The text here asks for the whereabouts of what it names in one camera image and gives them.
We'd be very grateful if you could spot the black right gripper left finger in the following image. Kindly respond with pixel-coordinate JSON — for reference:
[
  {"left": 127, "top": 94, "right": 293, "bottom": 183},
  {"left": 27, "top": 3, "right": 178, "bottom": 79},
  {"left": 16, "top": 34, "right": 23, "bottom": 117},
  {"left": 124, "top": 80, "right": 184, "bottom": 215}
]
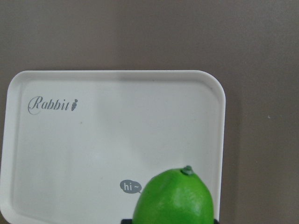
[{"left": 120, "top": 219, "right": 132, "bottom": 224}]

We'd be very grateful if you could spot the green lime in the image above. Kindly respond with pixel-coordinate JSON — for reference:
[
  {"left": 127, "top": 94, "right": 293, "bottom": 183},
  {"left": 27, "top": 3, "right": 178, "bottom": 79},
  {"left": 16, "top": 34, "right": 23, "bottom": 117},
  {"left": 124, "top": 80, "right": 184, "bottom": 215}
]
[{"left": 132, "top": 166, "right": 214, "bottom": 224}]

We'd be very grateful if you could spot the cream rabbit tray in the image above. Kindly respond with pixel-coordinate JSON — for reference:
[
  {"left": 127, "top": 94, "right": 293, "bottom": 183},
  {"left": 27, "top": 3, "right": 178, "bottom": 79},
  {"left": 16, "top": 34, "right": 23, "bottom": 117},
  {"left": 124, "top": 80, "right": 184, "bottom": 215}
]
[{"left": 0, "top": 70, "right": 226, "bottom": 224}]

